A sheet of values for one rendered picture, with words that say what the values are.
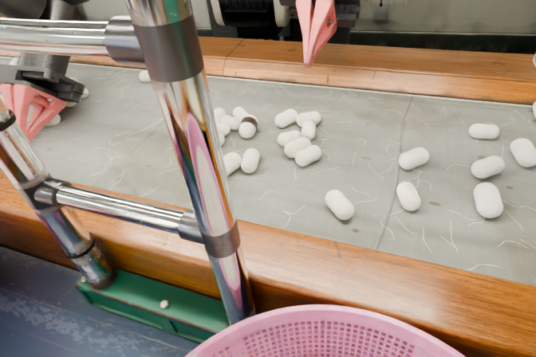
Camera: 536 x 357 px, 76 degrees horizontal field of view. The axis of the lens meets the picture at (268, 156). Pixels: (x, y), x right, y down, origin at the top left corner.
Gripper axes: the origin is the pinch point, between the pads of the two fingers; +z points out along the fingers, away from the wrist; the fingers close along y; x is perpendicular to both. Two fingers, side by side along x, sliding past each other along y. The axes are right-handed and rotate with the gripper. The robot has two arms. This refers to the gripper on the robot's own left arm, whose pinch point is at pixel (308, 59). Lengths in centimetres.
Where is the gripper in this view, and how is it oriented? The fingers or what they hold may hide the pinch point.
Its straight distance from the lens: 46.8
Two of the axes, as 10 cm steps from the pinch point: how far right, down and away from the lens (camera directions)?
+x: 2.7, 1.8, 9.5
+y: 9.4, 1.6, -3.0
